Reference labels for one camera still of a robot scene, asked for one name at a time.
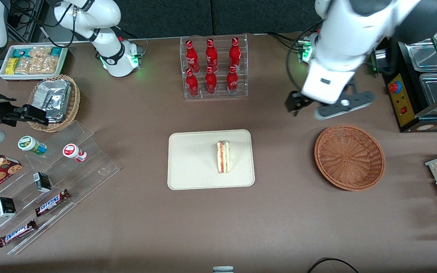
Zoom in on clear acrylic stepped stand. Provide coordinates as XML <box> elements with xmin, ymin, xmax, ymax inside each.
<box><xmin>0</xmin><ymin>121</ymin><xmax>120</xmax><ymax>255</ymax></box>

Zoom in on dark metal frame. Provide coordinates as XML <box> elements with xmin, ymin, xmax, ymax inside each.
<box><xmin>8</xmin><ymin>0</ymin><xmax>45</xmax><ymax>43</ymax></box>

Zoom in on silver foil pack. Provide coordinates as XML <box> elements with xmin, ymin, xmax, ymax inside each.
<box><xmin>31</xmin><ymin>79</ymin><xmax>72</xmax><ymax>122</ymax></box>

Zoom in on white snack tray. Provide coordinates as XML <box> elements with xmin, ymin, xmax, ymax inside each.
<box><xmin>0</xmin><ymin>45</ymin><xmax>68</xmax><ymax>81</ymax></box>

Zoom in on snickers chocolate bar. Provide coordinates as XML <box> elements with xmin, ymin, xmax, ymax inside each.
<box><xmin>35</xmin><ymin>189</ymin><xmax>71</xmax><ymax>217</ymax></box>
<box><xmin>0</xmin><ymin>220</ymin><xmax>38</xmax><ymax>248</ymax></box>

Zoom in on green lid yogurt cup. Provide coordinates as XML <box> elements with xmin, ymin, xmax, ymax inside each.
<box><xmin>18</xmin><ymin>136</ymin><xmax>47</xmax><ymax>155</ymax></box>

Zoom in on clear acrylic bottle rack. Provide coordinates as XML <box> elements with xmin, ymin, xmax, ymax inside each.
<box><xmin>180</xmin><ymin>33</ymin><xmax>248</xmax><ymax>100</ymax></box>

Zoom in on small black carton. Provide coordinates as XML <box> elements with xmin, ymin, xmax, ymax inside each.
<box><xmin>0</xmin><ymin>197</ymin><xmax>17</xmax><ymax>218</ymax></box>
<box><xmin>33</xmin><ymin>172</ymin><xmax>52</xmax><ymax>193</ymax></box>

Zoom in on triangular sandwich with red filling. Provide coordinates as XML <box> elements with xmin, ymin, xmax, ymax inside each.
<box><xmin>216</xmin><ymin>140</ymin><xmax>231</xmax><ymax>174</ymax></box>

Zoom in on cream rectangular serving tray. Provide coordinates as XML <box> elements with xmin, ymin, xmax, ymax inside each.
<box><xmin>167</xmin><ymin>129</ymin><xmax>256</xmax><ymax>190</ymax></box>

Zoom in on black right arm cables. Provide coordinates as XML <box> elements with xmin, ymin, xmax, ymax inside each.
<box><xmin>12</xmin><ymin>0</ymin><xmax>77</xmax><ymax>48</ymax></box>

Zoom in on black device with green light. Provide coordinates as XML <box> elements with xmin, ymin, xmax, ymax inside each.
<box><xmin>370</xmin><ymin>49</ymin><xmax>390</xmax><ymax>75</ymax></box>

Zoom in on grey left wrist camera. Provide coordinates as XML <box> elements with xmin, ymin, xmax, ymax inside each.
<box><xmin>314</xmin><ymin>91</ymin><xmax>376</xmax><ymax>120</ymax></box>

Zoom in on red lid yogurt cup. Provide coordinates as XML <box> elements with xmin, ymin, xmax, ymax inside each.
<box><xmin>63</xmin><ymin>144</ymin><xmax>88</xmax><ymax>163</ymax></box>

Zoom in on black arm base cables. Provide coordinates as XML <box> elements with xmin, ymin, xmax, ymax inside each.
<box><xmin>267</xmin><ymin>31</ymin><xmax>306</xmax><ymax>52</ymax></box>

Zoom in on black floor cable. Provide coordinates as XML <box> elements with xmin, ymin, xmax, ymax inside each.
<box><xmin>307</xmin><ymin>257</ymin><xmax>360</xmax><ymax>273</ymax></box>

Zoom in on light wicker basket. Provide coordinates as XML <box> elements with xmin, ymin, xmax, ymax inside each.
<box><xmin>28</xmin><ymin>74</ymin><xmax>81</xmax><ymax>133</ymax></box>

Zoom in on black food warmer cabinet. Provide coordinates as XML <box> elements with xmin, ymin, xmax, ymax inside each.
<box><xmin>382</xmin><ymin>15</ymin><xmax>437</xmax><ymax>133</ymax></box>

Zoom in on red cola bottle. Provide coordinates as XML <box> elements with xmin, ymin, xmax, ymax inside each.
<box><xmin>226</xmin><ymin>66</ymin><xmax>239</xmax><ymax>94</ymax></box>
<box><xmin>229</xmin><ymin>37</ymin><xmax>242</xmax><ymax>71</ymax></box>
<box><xmin>205</xmin><ymin>67</ymin><xmax>218</xmax><ymax>95</ymax></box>
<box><xmin>185</xmin><ymin>40</ymin><xmax>200</xmax><ymax>73</ymax></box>
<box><xmin>185</xmin><ymin>68</ymin><xmax>199</xmax><ymax>97</ymax></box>
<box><xmin>205</xmin><ymin>38</ymin><xmax>219</xmax><ymax>72</ymax></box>

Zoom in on round brown wicker basket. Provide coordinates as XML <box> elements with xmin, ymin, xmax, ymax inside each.
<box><xmin>314</xmin><ymin>124</ymin><xmax>386</xmax><ymax>191</ymax></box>

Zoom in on clear bag of crackers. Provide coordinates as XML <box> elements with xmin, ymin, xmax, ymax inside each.
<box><xmin>29</xmin><ymin>57</ymin><xmax>46</xmax><ymax>74</ymax></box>
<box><xmin>15</xmin><ymin>57</ymin><xmax>33</xmax><ymax>74</ymax></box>
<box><xmin>28</xmin><ymin>46</ymin><xmax>52</xmax><ymax>58</ymax></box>
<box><xmin>43</xmin><ymin>56</ymin><xmax>60</xmax><ymax>74</ymax></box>

